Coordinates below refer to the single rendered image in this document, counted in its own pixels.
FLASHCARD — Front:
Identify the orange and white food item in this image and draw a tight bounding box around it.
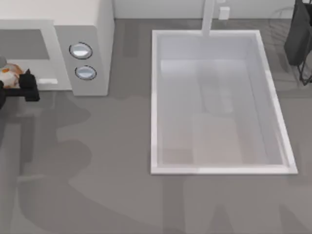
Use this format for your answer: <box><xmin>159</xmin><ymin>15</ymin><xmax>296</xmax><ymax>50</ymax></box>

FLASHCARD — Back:
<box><xmin>0</xmin><ymin>63</ymin><xmax>24</xmax><ymax>89</ymax></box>

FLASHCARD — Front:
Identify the white microwave door handle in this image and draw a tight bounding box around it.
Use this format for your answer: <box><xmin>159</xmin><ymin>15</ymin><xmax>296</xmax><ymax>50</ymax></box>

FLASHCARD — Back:
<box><xmin>38</xmin><ymin>78</ymin><xmax>59</xmax><ymax>85</ymax></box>

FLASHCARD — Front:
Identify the tall white tap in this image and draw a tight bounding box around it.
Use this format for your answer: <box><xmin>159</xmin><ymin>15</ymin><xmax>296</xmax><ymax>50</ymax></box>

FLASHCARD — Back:
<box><xmin>200</xmin><ymin>0</ymin><xmax>215</xmax><ymax>38</ymax></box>

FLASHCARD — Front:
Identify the large round microwave knob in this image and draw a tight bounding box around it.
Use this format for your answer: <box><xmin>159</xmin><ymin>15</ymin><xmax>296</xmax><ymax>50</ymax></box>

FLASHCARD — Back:
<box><xmin>69</xmin><ymin>41</ymin><xmax>94</xmax><ymax>60</ymax></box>

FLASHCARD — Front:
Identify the pale microwave oven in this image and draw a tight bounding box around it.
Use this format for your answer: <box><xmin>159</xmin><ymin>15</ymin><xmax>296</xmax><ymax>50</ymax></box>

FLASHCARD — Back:
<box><xmin>0</xmin><ymin>0</ymin><xmax>116</xmax><ymax>97</ymax></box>

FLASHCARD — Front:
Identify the pale microwave door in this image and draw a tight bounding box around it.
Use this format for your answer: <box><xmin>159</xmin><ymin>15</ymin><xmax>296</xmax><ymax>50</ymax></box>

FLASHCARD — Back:
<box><xmin>0</xmin><ymin>20</ymin><xmax>74</xmax><ymax>92</ymax></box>

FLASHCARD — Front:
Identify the small round microwave knob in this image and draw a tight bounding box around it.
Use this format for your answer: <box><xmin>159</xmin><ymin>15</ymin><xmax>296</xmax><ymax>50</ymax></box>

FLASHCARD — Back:
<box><xmin>74</xmin><ymin>65</ymin><xmax>98</xmax><ymax>81</ymax></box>

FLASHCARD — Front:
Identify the white sink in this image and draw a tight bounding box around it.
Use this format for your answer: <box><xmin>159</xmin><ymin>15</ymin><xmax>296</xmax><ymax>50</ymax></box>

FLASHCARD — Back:
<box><xmin>149</xmin><ymin>29</ymin><xmax>299</xmax><ymax>176</ymax></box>

